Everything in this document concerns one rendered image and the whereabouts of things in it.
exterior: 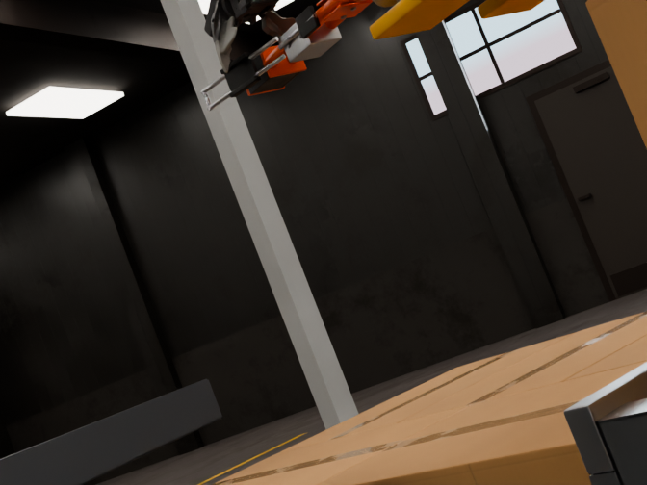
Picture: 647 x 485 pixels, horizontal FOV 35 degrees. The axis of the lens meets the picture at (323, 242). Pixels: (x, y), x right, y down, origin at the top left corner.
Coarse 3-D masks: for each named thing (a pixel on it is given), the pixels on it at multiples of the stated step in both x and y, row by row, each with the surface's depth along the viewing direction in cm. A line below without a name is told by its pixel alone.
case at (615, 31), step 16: (592, 0) 94; (608, 0) 93; (624, 0) 92; (640, 0) 91; (592, 16) 95; (608, 16) 94; (624, 16) 93; (640, 16) 91; (608, 32) 94; (624, 32) 93; (640, 32) 92; (608, 48) 94; (624, 48) 93; (640, 48) 92; (624, 64) 94; (640, 64) 92; (624, 80) 94; (640, 80) 93; (640, 96) 93; (640, 112) 94; (640, 128) 94
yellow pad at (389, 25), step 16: (416, 0) 117; (432, 0) 118; (448, 0) 120; (464, 0) 123; (384, 16) 122; (400, 16) 120; (416, 16) 122; (432, 16) 125; (384, 32) 123; (400, 32) 126
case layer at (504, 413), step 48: (576, 336) 218; (624, 336) 185; (432, 384) 237; (480, 384) 198; (528, 384) 170; (576, 384) 149; (336, 432) 213; (384, 432) 181; (432, 432) 158; (480, 432) 140; (528, 432) 125; (240, 480) 194; (288, 480) 167; (336, 480) 147; (384, 480) 133; (432, 480) 126; (480, 480) 120; (528, 480) 115; (576, 480) 110
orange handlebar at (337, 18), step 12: (324, 0) 149; (336, 0) 147; (348, 0) 146; (372, 0) 150; (324, 12) 149; (336, 12) 148; (348, 12) 150; (360, 12) 152; (336, 24) 155; (276, 48) 161; (288, 60) 167
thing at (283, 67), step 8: (272, 48) 166; (264, 56) 165; (256, 64) 167; (264, 64) 165; (280, 64) 166; (288, 64) 167; (296, 64) 168; (304, 64) 168; (272, 72) 165; (280, 72) 166; (288, 72) 166; (296, 72) 168; (264, 80) 166; (272, 80) 167; (280, 80) 169; (288, 80) 171; (256, 88) 169; (264, 88) 170; (272, 88) 172; (280, 88) 174
